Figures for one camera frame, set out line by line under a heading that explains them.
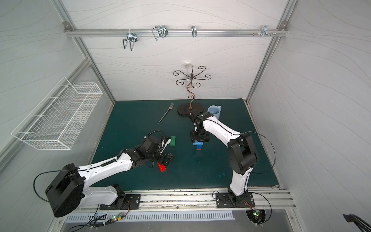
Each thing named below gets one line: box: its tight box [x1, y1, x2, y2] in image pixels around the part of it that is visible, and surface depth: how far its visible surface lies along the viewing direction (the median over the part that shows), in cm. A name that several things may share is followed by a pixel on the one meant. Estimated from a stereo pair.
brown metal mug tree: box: [172, 65, 212, 116], surface depth 97 cm
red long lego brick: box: [156, 162, 167, 173], surface depth 86 cm
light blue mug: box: [207, 104, 222, 120], surface depth 110 cm
